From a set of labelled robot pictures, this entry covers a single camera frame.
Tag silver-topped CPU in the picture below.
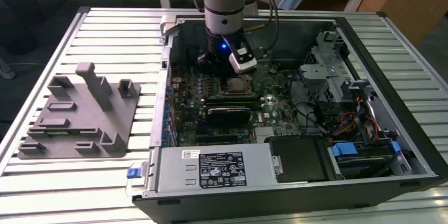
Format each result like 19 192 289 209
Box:
225 78 248 91

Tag CPU socket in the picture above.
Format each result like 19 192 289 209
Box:
219 76 253 96

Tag black RAM slot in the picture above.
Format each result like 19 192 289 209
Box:
205 95 261 101
204 102 263 108
205 100 263 105
205 98 261 103

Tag green motherboard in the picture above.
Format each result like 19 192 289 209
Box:
167 61 305 147

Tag black graphics card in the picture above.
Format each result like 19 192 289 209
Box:
204 106 252 125

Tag perforated metal drive cage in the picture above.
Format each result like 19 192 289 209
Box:
300 31 355 104

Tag silver chipset heatsink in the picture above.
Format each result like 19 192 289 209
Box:
255 126 277 140

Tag black expansion slot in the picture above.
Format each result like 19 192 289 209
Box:
196 135 253 146

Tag silver power supply unit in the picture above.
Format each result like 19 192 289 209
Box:
153 144 281 193

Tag black plastic shroud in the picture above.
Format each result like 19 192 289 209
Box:
264 135 343 184

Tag grey parts rack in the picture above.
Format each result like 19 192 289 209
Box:
16 62 143 159

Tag blue case latch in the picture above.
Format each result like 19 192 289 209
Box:
127 163 148 180

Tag hard disk in blue carrier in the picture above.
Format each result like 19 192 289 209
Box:
328 141 413 180

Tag black open PC case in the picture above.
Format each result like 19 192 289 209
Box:
124 14 448 224

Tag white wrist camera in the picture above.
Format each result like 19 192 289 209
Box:
228 47 259 74

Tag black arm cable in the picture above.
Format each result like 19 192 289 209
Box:
257 0 281 58

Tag yellow power wires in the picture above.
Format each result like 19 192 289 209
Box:
331 121 356 135

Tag grey metal drive bracket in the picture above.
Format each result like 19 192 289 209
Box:
339 79 400 148

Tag red data cable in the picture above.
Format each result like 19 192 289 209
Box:
341 112 383 141

